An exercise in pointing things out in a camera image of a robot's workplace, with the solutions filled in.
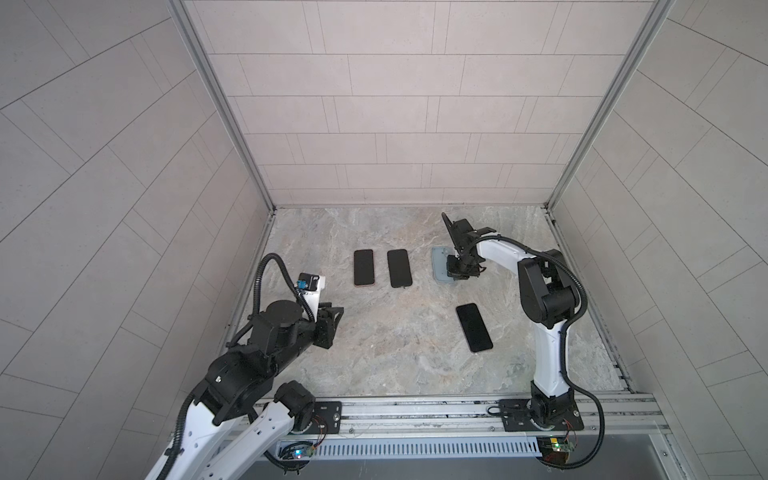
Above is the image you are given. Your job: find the light blue phone case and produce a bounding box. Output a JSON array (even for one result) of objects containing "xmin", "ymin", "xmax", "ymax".
[{"xmin": 431, "ymin": 246, "xmax": 456, "ymax": 284}]

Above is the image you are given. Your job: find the purple phone black screen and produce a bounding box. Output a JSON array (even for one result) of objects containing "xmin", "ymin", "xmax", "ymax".
[{"xmin": 353, "ymin": 249, "xmax": 375, "ymax": 286}]

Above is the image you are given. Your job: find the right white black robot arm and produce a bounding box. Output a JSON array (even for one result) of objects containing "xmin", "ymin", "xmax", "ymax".
[{"xmin": 441, "ymin": 213, "xmax": 587, "ymax": 430}]

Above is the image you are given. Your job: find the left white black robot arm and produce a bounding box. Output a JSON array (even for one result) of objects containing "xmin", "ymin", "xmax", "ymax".
[{"xmin": 148, "ymin": 300, "xmax": 344, "ymax": 479}]

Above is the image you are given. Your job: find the left green circuit board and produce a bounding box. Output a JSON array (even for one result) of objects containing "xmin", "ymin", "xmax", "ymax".
[{"xmin": 279, "ymin": 441, "xmax": 317, "ymax": 461}]

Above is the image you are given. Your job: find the green circuit board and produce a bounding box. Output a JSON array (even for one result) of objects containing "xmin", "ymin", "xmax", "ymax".
[
  {"xmin": 537, "ymin": 436, "xmax": 578, "ymax": 465},
  {"xmin": 279, "ymin": 441, "xmax": 317, "ymax": 461}
]

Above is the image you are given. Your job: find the right green circuit board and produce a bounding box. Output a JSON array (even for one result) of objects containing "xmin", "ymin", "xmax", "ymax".
[{"xmin": 537, "ymin": 436, "xmax": 578, "ymax": 465}]

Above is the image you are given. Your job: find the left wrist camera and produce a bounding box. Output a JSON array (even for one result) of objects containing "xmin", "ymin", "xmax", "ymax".
[{"xmin": 296, "ymin": 272, "xmax": 326, "ymax": 320}]

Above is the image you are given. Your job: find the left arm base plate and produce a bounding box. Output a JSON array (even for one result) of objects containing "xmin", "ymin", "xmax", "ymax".
[{"xmin": 302, "ymin": 401, "xmax": 343, "ymax": 435}]

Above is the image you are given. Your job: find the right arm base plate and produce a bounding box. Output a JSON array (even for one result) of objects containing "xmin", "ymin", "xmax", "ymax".
[{"xmin": 487, "ymin": 399, "xmax": 584, "ymax": 433}]

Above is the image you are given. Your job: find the left black corrugated cable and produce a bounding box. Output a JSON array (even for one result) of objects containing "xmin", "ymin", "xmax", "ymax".
[{"xmin": 154, "ymin": 253, "xmax": 316, "ymax": 480}]

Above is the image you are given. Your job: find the aluminium mounting rail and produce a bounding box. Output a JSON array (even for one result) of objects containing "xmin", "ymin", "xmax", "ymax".
[{"xmin": 179, "ymin": 392, "xmax": 673, "ymax": 445}]

